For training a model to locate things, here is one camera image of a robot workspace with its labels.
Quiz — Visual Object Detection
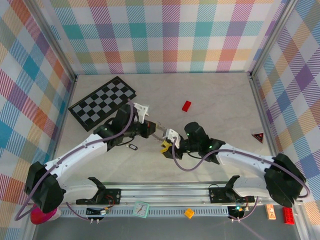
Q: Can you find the black grey chessboard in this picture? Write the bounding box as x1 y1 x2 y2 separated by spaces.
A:
67 76 138 133

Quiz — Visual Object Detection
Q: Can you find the small red block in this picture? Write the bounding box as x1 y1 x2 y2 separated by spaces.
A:
181 100 193 113

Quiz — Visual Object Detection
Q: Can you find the teal square clock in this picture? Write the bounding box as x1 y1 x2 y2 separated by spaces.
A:
132 200 150 218

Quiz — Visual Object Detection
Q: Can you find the black red triangle sign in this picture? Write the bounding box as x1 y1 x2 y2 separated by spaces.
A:
251 131 265 144

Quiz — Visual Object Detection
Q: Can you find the orange toy brick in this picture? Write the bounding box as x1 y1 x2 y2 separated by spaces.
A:
183 207 196 220

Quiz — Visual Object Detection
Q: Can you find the wooden printed block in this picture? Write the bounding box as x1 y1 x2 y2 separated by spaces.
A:
265 203 277 221

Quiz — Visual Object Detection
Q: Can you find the red toy brick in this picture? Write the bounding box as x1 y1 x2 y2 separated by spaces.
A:
282 206 296 225

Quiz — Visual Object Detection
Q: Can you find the pink plastic cup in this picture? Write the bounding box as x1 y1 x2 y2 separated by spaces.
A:
30 203 62 225

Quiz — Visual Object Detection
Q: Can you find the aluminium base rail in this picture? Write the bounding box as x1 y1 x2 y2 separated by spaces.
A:
29 182 305 208

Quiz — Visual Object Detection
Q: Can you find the grey slotted cable duct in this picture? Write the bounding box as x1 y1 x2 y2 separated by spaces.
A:
57 206 232 218

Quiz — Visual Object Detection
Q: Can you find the aluminium side rail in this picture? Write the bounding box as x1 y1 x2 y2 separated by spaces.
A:
247 71 310 240
23 74 78 240

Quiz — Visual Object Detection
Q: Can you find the black connector bracket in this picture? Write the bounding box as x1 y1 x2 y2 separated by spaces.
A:
227 205 247 223
85 206 111 223

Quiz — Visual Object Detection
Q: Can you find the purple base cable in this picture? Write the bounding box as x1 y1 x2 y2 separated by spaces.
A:
238 198 259 222
66 201 92 221

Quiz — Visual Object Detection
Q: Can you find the aluminium frame post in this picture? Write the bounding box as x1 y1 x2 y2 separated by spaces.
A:
248 0 300 80
28 0 78 83

